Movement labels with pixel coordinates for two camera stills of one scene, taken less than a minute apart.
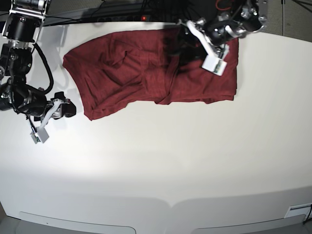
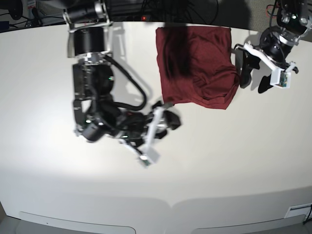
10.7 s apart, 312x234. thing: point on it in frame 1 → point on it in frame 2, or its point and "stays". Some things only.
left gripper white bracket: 68,109 → 150,155
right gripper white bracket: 189,54 → 281,77
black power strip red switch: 120,18 stays
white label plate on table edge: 300,209 stays
